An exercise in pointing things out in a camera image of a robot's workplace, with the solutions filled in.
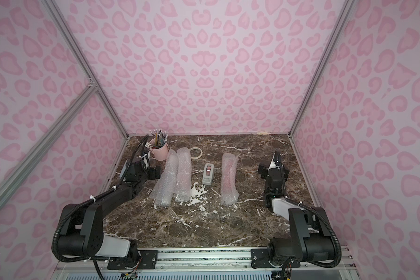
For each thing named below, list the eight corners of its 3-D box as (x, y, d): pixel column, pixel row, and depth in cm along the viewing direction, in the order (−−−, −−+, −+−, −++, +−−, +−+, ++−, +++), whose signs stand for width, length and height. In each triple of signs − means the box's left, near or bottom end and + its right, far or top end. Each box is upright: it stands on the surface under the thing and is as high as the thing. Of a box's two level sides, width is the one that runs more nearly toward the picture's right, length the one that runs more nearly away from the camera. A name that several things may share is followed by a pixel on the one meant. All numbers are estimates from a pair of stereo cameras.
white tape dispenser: (202, 184, 98) (201, 179, 94) (205, 167, 105) (205, 162, 102) (211, 185, 98) (211, 180, 94) (214, 168, 105) (214, 163, 101)
